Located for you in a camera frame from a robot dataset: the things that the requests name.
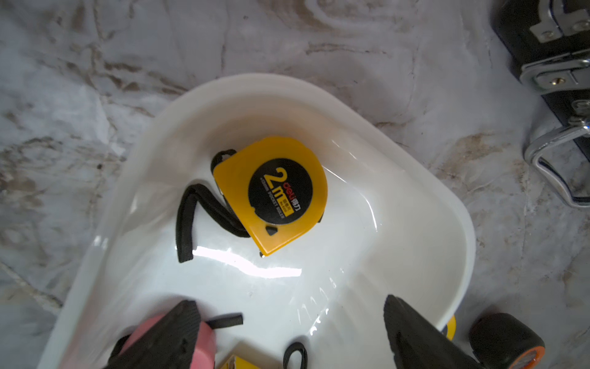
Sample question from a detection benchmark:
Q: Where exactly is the black orange tape measure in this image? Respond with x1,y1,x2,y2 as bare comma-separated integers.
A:
469,313,545,369

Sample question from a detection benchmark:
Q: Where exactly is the yellow 3m tape measure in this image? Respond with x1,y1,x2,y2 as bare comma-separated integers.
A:
219,341,309,369
442,315,457,341

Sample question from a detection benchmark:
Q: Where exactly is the white plastic storage tray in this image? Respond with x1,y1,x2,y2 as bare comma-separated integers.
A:
39,74,476,368

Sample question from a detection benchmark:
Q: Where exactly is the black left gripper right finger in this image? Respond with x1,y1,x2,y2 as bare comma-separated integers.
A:
383,295,482,369

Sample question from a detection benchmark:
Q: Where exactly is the yellow front 3m tape measure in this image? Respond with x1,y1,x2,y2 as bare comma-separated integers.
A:
219,341,309,369

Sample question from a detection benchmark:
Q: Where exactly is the yellow 2m tape measure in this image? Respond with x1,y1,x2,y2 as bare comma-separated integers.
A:
175,136,328,263

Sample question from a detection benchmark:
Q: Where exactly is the black ribbed metal case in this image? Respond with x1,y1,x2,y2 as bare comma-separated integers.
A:
492,0,589,209

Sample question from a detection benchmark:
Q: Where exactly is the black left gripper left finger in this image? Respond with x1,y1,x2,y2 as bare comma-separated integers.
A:
106,300,201,368

